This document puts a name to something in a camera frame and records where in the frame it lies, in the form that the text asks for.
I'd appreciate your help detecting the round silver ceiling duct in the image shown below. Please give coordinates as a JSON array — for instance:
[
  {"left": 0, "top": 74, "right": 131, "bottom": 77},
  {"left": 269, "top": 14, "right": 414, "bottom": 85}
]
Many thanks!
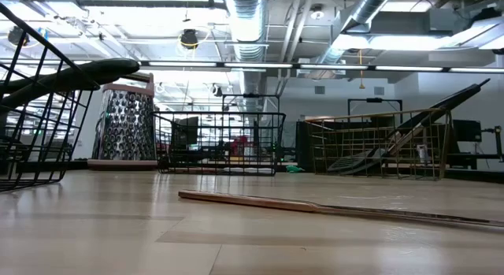
[{"left": 224, "top": 0, "right": 269, "bottom": 113}]

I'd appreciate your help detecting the large black wire basket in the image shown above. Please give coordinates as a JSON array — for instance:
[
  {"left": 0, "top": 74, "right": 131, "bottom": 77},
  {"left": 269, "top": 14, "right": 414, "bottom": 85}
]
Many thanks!
[{"left": 0, "top": 2, "right": 102, "bottom": 195}]

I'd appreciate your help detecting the small black wire basket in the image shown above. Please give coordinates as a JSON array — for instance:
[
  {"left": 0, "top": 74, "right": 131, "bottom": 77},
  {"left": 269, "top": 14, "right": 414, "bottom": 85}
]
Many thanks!
[{"left": 151, "top": 110, "right": 288, "bottom": 177}]

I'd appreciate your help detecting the gold wire basket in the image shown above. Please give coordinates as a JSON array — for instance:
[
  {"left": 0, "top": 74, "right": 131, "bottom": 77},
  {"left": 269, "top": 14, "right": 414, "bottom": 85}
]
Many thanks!
[{"left": 302, "top": 107, "right": 453, "bottom": 181}]

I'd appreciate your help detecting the pink box grater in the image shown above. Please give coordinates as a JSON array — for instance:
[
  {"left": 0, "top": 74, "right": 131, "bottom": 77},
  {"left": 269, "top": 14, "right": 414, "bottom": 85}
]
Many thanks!
[{"left": 87, "top": 72, "right": 159, "bottom": 173}]

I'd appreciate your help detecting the black ceiling speaker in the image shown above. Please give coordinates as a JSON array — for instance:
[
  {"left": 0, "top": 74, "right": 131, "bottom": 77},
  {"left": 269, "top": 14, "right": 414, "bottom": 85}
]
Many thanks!
[
  {"left": 7, "top": 25, "right": 31, "bottom": 47},
  {"left": 179, "top": 28, "right": 200, "bottom": 51}
]

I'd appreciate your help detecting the black slotted spoon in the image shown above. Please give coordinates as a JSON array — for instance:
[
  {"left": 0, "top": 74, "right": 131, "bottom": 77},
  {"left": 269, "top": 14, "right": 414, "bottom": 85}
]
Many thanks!
[{"left": 327, "top": 78, "right": 491, "bottom": 177}]

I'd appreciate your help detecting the slanted silver ceiling duct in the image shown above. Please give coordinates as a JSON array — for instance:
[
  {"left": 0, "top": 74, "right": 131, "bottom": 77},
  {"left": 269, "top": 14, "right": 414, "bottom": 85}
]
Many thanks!
[{"left": 310, "top": 0, "right": 398, "bottom": 71}]

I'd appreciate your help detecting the black ladle with white label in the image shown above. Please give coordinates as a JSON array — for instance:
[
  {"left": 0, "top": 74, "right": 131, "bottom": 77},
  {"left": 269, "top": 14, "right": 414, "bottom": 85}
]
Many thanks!
[{"left": 0, "top": 57, "right": 142, "bottom": 110}]

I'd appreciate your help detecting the yellow hanging cord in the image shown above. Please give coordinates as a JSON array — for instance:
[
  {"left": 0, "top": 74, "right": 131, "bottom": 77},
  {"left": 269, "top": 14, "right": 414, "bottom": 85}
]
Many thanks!
[{"left": 357, "top": 49, "right": 366, "bottom": 91}]

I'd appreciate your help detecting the black background monitor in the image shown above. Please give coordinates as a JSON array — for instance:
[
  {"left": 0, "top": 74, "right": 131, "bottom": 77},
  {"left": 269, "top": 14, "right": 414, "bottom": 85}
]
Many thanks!
[
  {"left": 452, "top": 119, "right": 484, "bottom": 143},
  {"left": 171, "top": 116, "right": 200, "bottom": 147}
]

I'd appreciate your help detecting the black metal stand frame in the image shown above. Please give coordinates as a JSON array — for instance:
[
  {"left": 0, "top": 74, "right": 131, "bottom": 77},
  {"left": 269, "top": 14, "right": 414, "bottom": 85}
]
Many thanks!
[
  {"left": 221, "top": 92, "right": 281, "bottom": 114},
  {"left": 346, "top": 97, "right": 404, "bottom": 117}
]

